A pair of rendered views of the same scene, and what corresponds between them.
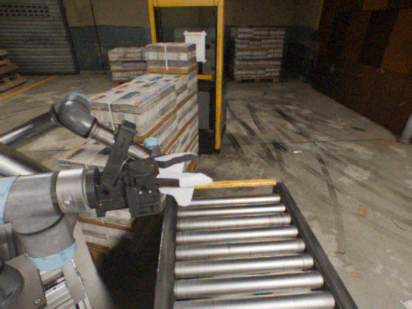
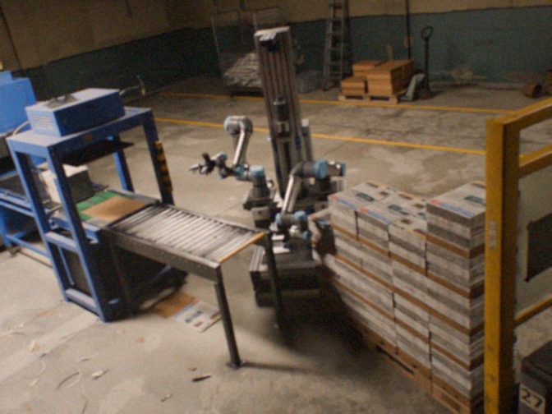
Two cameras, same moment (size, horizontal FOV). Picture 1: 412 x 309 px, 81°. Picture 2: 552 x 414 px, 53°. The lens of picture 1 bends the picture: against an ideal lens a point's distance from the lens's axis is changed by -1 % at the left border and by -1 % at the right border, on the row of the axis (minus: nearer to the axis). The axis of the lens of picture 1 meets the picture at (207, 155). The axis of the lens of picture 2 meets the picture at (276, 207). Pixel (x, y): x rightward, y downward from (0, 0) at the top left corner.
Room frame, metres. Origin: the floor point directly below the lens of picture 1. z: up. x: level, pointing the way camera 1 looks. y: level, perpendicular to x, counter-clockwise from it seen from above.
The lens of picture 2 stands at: (3.57, -2.06, 2.50)
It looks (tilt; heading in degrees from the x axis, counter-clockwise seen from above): 24 degrees down; 139
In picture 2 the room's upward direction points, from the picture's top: 9 degrees counter-clockwise
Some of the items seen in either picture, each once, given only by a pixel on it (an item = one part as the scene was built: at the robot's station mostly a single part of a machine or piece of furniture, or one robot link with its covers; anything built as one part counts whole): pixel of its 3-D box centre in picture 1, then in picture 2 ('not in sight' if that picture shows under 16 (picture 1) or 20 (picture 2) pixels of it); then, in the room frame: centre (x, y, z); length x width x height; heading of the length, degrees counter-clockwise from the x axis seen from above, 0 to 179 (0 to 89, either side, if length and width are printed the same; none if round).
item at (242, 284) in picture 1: (248, 284); (198, 236); (0.45, -0.12, 0.77); 0.47 x 0.05 x 0.05; 94
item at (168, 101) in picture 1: (146, 101); (396, 223); (1.77, 0.46, 0.95); 0.38 x 0.29 x 0.23; 75
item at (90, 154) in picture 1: (146, 171); (386, 287); (1.63, 0.49, 0.42); 1.17 x 0.39 x 0.83; 166
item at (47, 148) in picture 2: not in sight; (80, 237); (-0.43, -0.63, 0.77); 0.09 x 0.09 x 1.55; 4
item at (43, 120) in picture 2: not in sight; (76, 111); (-0.75, -0.21, 1.65); 0.60 x 0.45 x 0.20; 94
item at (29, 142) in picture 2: not in sight; (82, 129); (-0.75, -0.21, 1.50); 0.94 x 0.68 x 0.10; 94
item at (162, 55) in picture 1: (176, 113); (472, 304); (2.34, 0.31, 0.65); 0.39 x 0.30 x 1.29; 76
